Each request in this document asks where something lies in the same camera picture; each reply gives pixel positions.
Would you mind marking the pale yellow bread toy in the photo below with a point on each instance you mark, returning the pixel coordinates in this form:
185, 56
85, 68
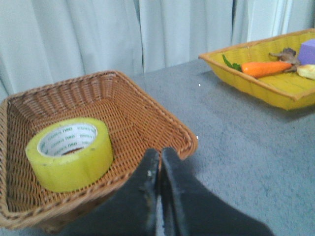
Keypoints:
307, 71

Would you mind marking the yellow tape roll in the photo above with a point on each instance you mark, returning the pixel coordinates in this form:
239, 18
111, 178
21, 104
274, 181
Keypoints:
70, 154

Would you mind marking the yellow woven basket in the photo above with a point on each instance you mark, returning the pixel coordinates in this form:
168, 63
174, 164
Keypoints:
288, 91

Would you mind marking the purple foam block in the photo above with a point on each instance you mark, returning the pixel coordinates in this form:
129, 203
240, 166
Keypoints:
307, 52

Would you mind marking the white curtain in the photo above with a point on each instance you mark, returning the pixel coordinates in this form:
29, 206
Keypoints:
46, 41

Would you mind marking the brown wicker basket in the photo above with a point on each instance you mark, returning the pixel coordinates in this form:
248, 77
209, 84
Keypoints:
135, 122

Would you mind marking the orange toy carrot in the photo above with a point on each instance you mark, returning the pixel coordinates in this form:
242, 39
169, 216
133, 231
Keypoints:
259, 69

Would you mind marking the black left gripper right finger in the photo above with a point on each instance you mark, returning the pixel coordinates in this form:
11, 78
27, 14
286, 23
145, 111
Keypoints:
190, 209

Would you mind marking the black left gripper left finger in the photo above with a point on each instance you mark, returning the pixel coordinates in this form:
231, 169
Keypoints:
131, 211

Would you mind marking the brown dinosaur toy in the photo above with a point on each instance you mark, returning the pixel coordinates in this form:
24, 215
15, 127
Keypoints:
288, 55

